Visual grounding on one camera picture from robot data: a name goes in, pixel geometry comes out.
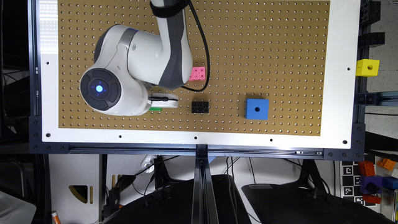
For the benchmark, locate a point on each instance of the black block stack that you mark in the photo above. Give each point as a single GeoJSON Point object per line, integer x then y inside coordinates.
{"type": "Point", "coordinates": [370, 13]}

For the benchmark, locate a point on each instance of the red block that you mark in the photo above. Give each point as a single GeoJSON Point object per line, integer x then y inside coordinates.
{"type": "Point", "coordinates": [371, 198]}

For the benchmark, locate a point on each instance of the blue cube block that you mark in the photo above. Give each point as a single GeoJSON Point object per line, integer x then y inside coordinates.
{"type": "Point", "coordinates": [257, 109]}

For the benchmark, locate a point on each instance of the black white marker sheet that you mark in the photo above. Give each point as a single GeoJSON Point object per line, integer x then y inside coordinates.
{"type": "Point", "coordinates": [352, 184]}

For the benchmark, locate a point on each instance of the blue block on shelf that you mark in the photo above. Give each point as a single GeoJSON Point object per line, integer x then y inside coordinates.
{"type": "Point", "coordinates": [390, 183]}

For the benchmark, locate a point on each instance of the green cube block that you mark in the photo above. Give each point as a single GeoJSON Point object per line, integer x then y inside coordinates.
{"type": "Point", "coordinates": [155, 109]}

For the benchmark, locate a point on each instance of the black chair left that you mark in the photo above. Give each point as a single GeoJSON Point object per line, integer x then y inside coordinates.
{"type": "Point", "coordinates": [177, 206]}

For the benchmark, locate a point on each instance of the orange studded block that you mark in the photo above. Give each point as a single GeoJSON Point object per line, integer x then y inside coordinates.
{"type": "Point", "coordinates": [366, 168]}

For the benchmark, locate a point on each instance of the brown pegboard panel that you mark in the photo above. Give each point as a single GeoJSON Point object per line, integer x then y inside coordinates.
{"type": "Point", "coordinates": [273, 50]}

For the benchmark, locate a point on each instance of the yellow cube block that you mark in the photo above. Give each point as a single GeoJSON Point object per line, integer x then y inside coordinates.
{"type": "Point", "coordinates": [367, 68]}

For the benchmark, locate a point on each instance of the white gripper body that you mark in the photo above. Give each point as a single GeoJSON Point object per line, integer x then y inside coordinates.
{"type": "Point", "coordinates": [163, 100]}

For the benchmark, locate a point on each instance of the dark aluminium table frame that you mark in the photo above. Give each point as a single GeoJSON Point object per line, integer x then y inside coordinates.
{"type": "Point", "coordinates": [338, 139]}

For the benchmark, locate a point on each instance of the purple block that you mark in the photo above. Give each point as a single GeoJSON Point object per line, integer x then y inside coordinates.
{"type": "Point", "coordinates": [371, 184]}

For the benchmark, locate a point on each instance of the black studded block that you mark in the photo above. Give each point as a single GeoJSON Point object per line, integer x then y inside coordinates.
{"type": "Point", "coordinates": [200, 107]}

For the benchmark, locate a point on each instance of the black chair right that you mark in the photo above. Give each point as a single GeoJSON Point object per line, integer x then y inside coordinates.
{"type": "Point", "coordinates": [291, 204]}

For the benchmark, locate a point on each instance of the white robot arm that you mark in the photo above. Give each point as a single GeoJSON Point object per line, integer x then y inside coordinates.
{"type": "Point", "coordinates": [134, 70]}

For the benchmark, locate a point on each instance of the black chair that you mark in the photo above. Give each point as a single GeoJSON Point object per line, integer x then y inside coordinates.
{"type": "Point", "coordinates": [291, 204]}
{"type": "Point", "coordinates": [177, 206]}

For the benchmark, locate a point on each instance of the light orange block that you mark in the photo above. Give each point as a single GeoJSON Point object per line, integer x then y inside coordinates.
{"type": "Point", "coordinates": [386, 164]}

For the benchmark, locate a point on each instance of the pink studded block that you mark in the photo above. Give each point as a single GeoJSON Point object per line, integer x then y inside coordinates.
{"type": "Point", "coordinates": [198, 73]}

